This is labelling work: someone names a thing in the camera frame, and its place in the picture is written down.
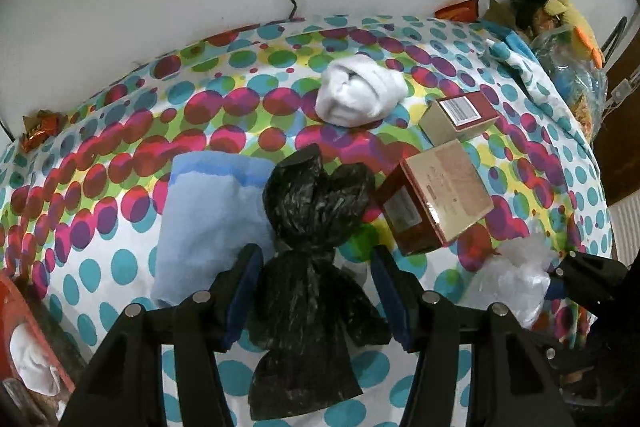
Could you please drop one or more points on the cardboard piece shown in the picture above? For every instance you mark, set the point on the cardboard piece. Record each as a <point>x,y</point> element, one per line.
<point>497,14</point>

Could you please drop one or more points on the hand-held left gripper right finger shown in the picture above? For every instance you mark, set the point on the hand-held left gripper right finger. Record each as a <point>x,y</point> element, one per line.
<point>390,302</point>

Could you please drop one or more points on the large brown box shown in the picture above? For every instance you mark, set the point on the large brown box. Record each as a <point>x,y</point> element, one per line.
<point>440,192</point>

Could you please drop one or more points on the black plastic bag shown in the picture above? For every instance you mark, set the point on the black plastic bag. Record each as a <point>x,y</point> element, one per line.
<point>310,277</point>

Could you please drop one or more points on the small brown barcode box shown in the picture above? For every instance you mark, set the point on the small brown barcode box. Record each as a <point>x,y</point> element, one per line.
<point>465,117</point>

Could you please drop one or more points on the clear plastic bag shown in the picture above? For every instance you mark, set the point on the clear plastic bag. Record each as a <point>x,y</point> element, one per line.
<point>505,277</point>

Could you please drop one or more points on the brown wooden door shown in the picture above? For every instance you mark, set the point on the brown wooden door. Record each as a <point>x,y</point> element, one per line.
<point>622,147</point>

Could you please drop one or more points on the yellow plush toy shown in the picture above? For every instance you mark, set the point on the yellow plush toy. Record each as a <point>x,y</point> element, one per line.
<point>565,7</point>

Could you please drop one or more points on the small orange wrapper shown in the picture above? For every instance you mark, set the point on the small orange wrapper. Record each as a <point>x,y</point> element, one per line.
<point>40,129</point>

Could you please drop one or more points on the red round tray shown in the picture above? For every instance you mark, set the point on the red round tray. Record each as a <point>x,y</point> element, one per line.
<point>15,302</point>

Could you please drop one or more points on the light blue cloth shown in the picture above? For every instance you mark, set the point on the light blue cloth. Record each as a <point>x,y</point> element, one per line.
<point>205,227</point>

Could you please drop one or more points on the plastic bag of goods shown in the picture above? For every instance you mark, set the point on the plastic bag of goods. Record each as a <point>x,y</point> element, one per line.
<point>570,72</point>

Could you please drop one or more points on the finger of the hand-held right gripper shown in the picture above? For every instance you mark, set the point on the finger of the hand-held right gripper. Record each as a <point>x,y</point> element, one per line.
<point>585,279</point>

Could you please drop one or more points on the red snack packet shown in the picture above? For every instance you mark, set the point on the red snack packet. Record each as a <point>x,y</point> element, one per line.
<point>457,11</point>

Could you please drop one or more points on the polka dot cloth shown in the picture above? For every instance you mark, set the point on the polka dot cloth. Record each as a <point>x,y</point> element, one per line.
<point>125,187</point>

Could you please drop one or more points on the white knotted sock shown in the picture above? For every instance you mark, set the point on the white knotted sock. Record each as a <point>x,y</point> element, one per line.
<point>360,94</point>

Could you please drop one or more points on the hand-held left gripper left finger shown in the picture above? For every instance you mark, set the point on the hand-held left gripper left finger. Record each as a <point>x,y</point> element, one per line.
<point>245,292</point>

